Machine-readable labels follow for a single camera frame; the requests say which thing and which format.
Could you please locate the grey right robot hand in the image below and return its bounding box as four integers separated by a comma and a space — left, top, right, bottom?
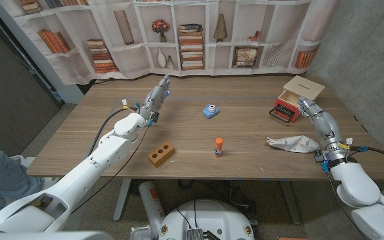
297, 96, 350, 164

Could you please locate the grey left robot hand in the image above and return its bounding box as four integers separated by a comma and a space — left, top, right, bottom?
138, 73, 172, 127

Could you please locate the floral fabric pen bag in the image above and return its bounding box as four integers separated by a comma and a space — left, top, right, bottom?
265, 135, 321, 154

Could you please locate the red drawer with black handle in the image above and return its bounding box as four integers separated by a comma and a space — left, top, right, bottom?
269, 89, 305, 124

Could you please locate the wooden drawer box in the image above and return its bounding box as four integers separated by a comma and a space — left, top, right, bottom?
283, 75, 326, 116

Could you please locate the brown brick block with holes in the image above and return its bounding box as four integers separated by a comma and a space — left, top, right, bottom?
147, 141, 176, 169

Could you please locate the orange glue stick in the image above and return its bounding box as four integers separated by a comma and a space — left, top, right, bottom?
213, 137, 224, 159

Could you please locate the printed bookshelf backdrop cloth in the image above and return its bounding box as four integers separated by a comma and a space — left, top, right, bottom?
0, 0, 341, 86

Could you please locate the grey table leg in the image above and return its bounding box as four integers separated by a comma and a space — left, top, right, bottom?
279, 179, 302, 226
113, 178, 133, 223

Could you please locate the white roll with orange label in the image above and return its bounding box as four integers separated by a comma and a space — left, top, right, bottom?
138, 181, 167, 236

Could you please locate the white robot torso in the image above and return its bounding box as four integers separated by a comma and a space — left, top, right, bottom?
158, 199, 255, 240

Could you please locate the person in blue jeans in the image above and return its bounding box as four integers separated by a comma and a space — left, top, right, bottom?
0, 135, 45, 221

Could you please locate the blue toy camera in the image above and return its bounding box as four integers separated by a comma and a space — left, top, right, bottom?
202, 103, 221, 120

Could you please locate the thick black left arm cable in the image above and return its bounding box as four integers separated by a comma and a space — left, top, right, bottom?
87, 105, 140, 158

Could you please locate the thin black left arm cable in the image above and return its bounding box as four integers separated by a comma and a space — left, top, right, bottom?
71, 125, 150, 215

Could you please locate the perforated wall panel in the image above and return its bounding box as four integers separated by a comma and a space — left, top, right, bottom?
0, 5, 63, 157

